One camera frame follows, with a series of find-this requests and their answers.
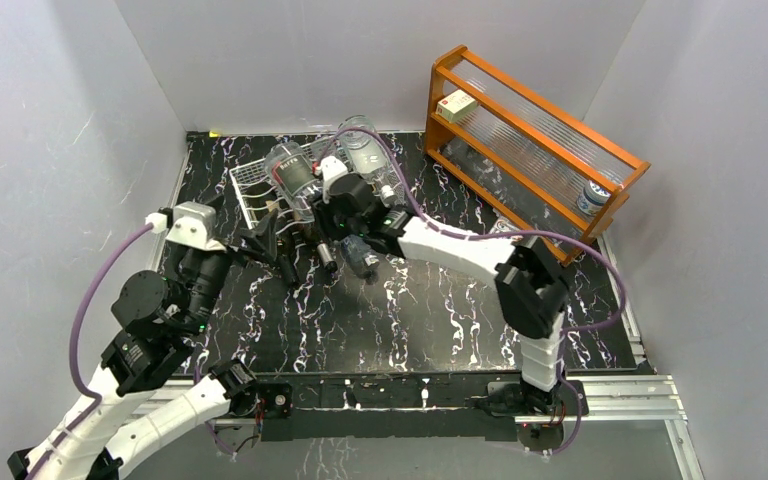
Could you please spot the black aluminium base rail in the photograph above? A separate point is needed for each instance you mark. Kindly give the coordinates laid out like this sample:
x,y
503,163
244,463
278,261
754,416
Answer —
x,y
404,405

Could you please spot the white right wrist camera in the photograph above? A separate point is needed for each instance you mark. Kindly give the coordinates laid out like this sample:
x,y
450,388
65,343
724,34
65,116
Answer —
x,y
331,169

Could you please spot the clear round bottle white cap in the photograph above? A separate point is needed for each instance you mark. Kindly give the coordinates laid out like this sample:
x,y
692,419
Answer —
x,y
289,168

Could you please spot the clear glass bottle silver cap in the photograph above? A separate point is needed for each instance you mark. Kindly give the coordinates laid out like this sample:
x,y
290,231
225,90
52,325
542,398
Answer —
x,y
370,161

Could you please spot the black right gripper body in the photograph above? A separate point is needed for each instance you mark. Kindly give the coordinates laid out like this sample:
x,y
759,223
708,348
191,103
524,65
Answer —
x,y
330,221

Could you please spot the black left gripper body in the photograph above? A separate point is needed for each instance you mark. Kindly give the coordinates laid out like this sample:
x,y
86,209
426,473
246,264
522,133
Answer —
x,y
206,280

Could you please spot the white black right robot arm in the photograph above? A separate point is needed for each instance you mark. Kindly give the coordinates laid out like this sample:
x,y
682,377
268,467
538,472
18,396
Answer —
x,y
531,287

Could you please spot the colourful marker pen pack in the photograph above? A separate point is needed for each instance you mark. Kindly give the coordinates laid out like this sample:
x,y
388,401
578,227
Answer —
x,y
503,225

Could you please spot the blue labelled clear bottle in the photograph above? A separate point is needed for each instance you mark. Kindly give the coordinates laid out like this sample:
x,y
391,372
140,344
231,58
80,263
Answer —
x,y
360,257

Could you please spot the white red small box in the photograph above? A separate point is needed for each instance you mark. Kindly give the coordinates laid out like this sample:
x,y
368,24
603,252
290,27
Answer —
x,y
455,106

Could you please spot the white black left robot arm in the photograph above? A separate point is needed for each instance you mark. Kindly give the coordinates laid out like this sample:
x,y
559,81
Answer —
x,y
158,315

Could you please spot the dark green wine bottle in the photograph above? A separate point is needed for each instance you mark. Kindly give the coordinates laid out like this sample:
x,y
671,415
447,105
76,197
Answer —
x,y
284,262

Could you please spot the orange wooden shelf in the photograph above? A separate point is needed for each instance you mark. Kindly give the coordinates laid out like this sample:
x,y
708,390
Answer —
x,y
524,156

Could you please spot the white wire wine rack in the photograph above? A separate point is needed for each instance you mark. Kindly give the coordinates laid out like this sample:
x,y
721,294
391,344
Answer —
x,y
247,175

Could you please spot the blue white ceramic jar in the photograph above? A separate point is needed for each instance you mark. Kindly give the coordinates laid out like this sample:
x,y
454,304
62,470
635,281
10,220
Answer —
x,y
592,198

